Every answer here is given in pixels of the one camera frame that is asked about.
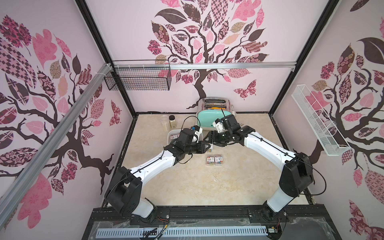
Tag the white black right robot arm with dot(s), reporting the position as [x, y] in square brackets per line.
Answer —
[296, 168]

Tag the black-lidded spice jar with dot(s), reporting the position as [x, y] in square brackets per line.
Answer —
[173, 122]

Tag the clear plastic jar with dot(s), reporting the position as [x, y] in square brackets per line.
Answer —
[165, 122]

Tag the white slotted cable duct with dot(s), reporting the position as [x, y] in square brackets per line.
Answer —
[181, 232]

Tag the black wire wall basket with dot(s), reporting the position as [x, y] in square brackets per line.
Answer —
[140, 75]

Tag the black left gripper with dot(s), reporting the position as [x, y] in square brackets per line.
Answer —
[201, 146]

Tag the white wire wall basket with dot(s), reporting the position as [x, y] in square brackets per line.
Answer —
[325, 129]

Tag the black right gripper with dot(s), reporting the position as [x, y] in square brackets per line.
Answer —
[223, 139]

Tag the white plastic storage box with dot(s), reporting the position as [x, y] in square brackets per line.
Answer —
[172, 135]

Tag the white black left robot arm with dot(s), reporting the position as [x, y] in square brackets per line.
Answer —
[124, 193]

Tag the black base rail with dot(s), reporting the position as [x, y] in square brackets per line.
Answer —
[295, 222]

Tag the paper clip box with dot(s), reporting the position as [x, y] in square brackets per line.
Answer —
[211, 147]
[210, 161]
[219, 160]

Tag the mint green toaster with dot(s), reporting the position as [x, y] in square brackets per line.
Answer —
[212, 108]

